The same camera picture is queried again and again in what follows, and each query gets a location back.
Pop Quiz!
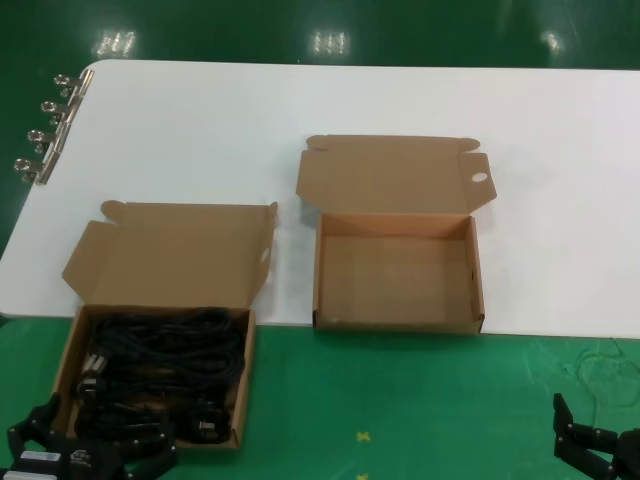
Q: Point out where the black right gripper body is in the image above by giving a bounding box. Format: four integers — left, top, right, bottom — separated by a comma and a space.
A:
612, 428, 640, 480

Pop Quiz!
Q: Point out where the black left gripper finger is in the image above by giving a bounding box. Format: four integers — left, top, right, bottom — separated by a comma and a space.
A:
119, 414, 179, 476
7, 393, 69, 454

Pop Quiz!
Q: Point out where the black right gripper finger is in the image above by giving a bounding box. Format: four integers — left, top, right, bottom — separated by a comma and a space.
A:
553, 393, 621, 471

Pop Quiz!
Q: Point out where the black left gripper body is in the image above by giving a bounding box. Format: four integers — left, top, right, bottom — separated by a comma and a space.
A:
0, 438, 127, 480

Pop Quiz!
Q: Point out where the cardboard box with hole-less lid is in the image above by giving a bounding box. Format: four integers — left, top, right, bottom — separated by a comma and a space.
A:
49, 199, 279, 449

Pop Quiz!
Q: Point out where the cardboard box with holed lid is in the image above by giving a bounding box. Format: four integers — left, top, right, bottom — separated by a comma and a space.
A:
295, 133, 497, 335

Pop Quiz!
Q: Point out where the green table cloth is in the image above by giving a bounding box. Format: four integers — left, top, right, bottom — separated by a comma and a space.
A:
0, 314, 640, 480

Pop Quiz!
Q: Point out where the silver metal binder clip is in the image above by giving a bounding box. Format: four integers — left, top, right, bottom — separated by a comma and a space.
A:
52, 69, 96, 99
13, 149, 57, 186
39, 97, 84, 126
25, 124, 70, 154

